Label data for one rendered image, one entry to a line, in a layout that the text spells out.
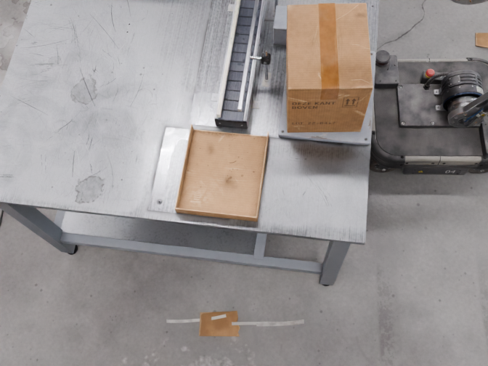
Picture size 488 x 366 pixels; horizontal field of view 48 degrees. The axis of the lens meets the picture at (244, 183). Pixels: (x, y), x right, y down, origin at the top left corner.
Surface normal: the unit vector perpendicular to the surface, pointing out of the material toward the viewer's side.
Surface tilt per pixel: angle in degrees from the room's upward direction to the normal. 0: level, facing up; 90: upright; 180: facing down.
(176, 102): 0
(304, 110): 90
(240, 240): 0
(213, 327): 1
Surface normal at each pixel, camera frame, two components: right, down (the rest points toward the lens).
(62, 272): -0.06, -0.38
